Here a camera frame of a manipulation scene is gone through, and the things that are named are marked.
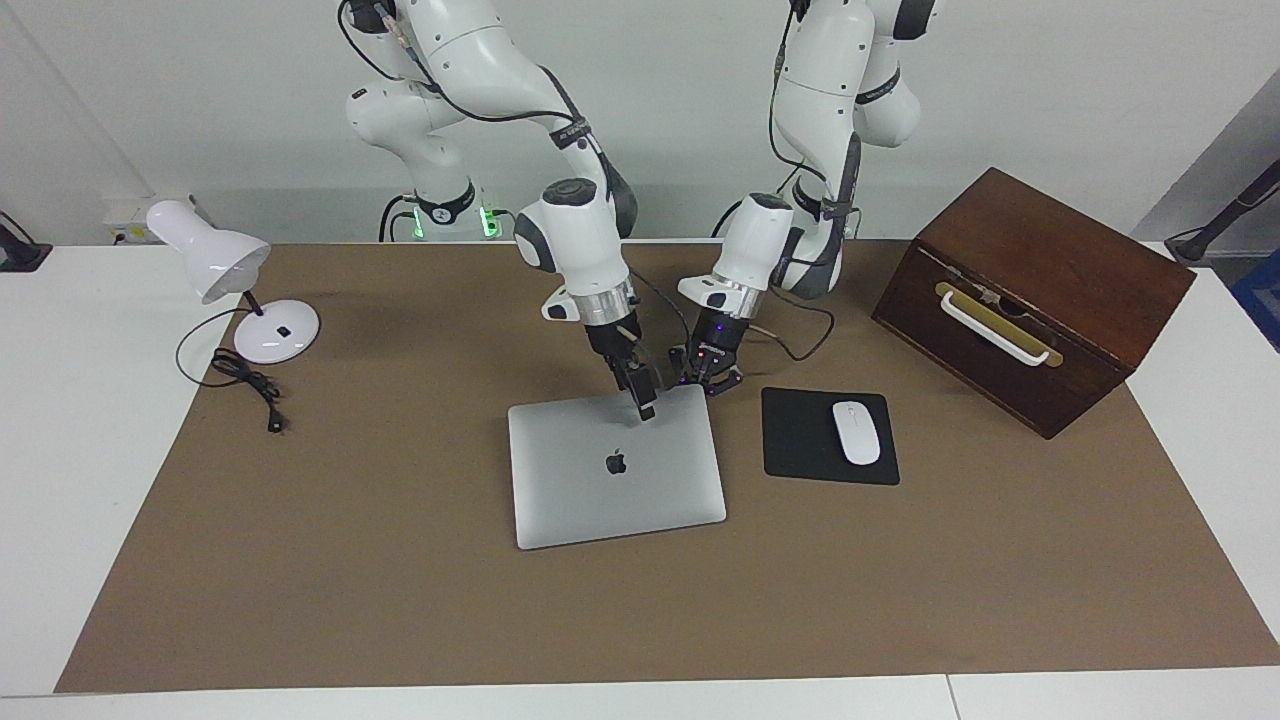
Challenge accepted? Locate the silver laptop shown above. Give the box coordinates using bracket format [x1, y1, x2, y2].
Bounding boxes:
[507, 384, 728, 551]

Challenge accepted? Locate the black mouse pad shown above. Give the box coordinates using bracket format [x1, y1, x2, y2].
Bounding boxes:
[761, 387, 901, 487]

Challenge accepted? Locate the white computer mouse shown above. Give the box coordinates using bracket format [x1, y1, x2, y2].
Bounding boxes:
[832, 401, 882, 467]

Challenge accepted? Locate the brown table mat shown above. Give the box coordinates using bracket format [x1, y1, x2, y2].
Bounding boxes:
[55, 240, 1280, 694]

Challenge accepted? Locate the dark brown wooden box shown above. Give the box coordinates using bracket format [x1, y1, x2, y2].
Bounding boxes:
[871, 167, 1197, 441]

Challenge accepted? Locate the white desk lamp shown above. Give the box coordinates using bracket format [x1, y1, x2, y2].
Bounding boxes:
[146, 199, 321, 365]

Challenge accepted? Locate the black tripod stand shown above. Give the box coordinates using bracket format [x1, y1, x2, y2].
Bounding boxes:
[1165, 160, 1280, 264]

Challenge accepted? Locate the blue crate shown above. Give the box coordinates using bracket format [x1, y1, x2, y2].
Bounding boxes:
[1232, 248, 1280, 353]

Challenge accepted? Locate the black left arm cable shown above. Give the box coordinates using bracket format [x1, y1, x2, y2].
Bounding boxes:
[745, 300, 836, 363]

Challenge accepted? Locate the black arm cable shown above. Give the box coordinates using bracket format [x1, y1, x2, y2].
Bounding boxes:
[745, 300, 836, 363]
[337, 0, 696, 351]

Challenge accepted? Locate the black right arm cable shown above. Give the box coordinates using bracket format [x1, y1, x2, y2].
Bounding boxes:
[337, 0, 696, 351]

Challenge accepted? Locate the white box handle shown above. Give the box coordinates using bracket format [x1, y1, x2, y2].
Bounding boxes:
[940, 290, 1051, 367]

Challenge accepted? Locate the brass box handle plate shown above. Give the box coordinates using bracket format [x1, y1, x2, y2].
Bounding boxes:
[935, 281, 1064, 369]

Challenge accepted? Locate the black lamp power cable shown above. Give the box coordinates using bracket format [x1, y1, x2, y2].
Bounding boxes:
[176, 305, 291, 434]

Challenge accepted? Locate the black clamp mount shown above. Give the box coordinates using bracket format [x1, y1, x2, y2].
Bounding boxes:
[0, 212, 53, 273]

